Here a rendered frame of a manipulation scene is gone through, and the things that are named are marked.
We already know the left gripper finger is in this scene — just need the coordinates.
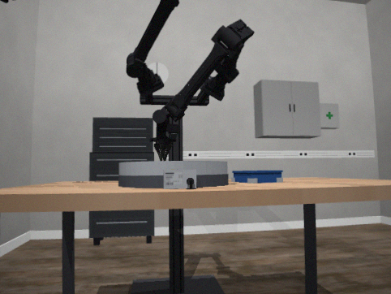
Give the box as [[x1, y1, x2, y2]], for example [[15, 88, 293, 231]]
[[163, 144, 172, 161], [154, 144, 164, 161]]

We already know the blue open tray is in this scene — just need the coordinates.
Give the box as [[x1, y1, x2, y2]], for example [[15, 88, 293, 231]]
[[232, 171, 283, 183]]

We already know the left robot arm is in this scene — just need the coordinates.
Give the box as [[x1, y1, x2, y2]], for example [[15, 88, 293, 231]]
[[153, 19, 254, 139]]

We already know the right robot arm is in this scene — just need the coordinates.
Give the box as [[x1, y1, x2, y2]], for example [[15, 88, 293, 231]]
[[127, 0, 179, 93]]

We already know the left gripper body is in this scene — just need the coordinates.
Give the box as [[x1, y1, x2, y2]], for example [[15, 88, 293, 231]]
[[150, 137, 176, 145]]

